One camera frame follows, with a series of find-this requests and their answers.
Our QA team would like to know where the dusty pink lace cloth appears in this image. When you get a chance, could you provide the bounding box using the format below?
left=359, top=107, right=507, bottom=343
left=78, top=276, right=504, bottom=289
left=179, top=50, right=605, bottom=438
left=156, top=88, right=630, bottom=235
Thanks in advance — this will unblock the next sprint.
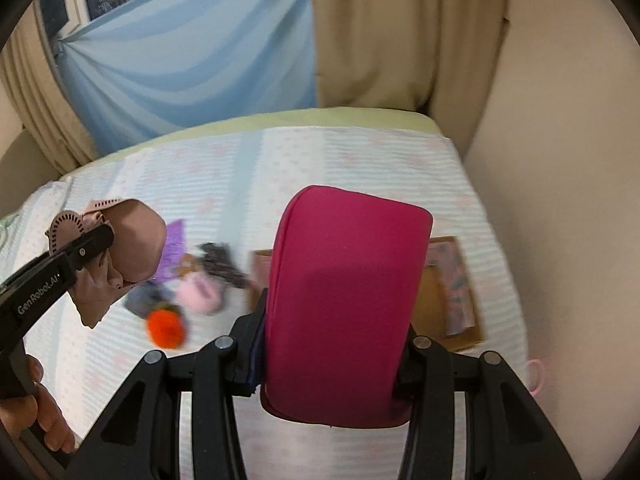
left=46, top=198, right=167, bottom=328

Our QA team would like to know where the pink fluffy sock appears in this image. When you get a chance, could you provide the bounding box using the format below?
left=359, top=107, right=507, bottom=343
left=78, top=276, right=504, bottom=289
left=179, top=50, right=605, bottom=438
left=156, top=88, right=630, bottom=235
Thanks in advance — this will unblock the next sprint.
left=175, top=272, right=224, bottom=315

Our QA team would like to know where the pink plastic handle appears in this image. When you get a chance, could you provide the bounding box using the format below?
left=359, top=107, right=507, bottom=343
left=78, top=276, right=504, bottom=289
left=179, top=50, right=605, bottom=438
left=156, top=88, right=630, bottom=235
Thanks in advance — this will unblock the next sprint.
left=526, top=359, right=546, bottom=398

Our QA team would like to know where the orange plush carrot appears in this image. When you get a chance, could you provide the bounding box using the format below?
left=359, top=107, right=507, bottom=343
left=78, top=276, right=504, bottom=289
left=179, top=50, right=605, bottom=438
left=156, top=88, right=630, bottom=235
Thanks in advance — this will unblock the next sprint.
left=145, top=302, right=186, bottom=350

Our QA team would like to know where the brown plush toy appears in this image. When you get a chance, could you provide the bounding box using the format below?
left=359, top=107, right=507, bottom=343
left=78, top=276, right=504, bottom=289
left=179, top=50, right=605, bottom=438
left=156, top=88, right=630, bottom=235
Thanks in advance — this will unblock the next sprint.
left=172, top=252, right=203, bottom=280

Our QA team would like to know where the purple plastic pouch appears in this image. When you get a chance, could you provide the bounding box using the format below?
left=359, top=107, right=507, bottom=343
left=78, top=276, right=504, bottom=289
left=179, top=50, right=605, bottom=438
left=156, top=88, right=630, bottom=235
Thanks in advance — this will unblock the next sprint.
left=152, top=219, right=186, bottom=283

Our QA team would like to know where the beige curtain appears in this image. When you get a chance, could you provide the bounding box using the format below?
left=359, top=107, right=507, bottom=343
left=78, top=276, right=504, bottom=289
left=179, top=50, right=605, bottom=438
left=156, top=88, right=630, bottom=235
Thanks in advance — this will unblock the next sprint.
left=1, top=0, right=100, bottom=174
left=312, top=0, right=509, bottom=155

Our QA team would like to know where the pink patterned cardboard box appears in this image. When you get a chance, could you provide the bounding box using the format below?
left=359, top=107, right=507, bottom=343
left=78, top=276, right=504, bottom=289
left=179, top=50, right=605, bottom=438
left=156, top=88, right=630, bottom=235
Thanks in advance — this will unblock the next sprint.
left=254, top=235, right=482, bottom=358

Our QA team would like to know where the light blue hanging sheet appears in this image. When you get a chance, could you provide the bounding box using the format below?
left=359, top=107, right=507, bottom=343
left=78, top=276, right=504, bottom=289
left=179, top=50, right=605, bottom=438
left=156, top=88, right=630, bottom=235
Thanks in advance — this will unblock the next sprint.
left=58, top=0, right=318, bottom=155

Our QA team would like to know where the grey fluffy sock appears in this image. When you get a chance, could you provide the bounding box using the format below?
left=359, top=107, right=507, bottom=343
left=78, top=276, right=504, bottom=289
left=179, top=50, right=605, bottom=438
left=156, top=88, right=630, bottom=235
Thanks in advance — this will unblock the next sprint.
left=124, top=281, right=172, bottom=318

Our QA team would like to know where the green mattress sheet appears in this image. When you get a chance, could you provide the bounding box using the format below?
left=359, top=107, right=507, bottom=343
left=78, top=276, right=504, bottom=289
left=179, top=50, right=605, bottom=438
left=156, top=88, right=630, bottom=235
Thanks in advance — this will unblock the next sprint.
left=92, top=107, right=442, bottom=166

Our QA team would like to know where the person left hand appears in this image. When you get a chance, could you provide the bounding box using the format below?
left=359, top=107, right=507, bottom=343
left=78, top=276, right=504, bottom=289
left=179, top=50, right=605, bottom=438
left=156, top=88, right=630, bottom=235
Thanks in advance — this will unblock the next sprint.
left=1, top=356, right=75, bottom=454

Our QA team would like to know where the magenta soft pouch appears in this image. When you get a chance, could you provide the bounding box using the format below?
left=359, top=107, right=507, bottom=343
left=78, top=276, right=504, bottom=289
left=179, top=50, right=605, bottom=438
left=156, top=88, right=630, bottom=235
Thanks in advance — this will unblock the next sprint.
left=260, top=185, right=433, bottom=429

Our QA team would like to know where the blue pink patterned bedspread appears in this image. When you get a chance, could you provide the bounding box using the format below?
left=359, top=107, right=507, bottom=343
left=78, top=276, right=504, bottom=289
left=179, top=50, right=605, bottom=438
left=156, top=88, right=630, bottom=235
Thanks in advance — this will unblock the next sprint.
left=1, top=127, right=528, bottom=479

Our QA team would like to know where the black patterned scrunchie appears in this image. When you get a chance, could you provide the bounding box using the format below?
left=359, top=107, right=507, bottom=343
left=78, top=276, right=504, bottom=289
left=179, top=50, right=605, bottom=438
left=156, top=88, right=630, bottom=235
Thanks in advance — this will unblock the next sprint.
left=198, top=243, right=250, bottom=289

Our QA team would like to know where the left beige curtain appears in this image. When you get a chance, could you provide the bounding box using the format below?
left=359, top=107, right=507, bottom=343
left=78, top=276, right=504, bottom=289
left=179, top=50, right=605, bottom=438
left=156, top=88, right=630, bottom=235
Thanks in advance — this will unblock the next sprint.
left=1, top=0, right=100, bottom=174

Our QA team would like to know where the right beige curtain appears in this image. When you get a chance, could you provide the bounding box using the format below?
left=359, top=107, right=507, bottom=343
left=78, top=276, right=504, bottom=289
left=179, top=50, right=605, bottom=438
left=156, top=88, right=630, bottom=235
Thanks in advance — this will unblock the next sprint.
left=312, top=0, right=509, bottom=155

